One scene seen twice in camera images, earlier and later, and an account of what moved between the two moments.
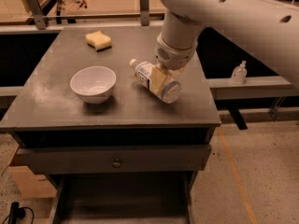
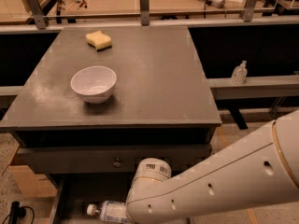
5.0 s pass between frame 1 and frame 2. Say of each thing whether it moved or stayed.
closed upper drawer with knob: stayed
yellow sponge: stayed
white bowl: stayed
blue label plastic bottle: moved
